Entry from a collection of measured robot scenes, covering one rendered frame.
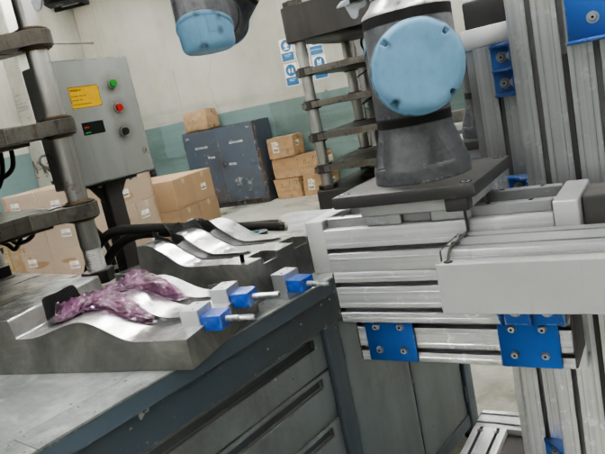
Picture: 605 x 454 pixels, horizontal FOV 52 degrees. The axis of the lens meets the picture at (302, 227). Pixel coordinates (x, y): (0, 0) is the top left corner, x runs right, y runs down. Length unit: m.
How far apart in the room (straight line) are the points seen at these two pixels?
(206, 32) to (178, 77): 8.72
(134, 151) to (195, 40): 1.38
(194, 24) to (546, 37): 0.54
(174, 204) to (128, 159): 3.86
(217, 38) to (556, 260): 0.51
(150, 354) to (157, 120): 8.89
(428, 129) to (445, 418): 1.27
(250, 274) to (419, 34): 0.69
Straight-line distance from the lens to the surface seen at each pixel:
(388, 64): 0.79
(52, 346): 1.23
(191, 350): 1.05
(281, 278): 1.29
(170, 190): 6.01
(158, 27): 9.75
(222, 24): 0.85
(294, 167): 8.24
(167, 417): 1.16
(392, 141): 0.95
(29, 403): 1.16
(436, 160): 0.95
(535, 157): 1.08
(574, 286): 0.80
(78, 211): 1.90
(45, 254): 5.85
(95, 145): 2.12
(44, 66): 1.93
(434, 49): 0.79
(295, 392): 1.43
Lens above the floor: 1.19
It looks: 11 degrees down
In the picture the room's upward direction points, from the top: 12 degrees counter-clockwise
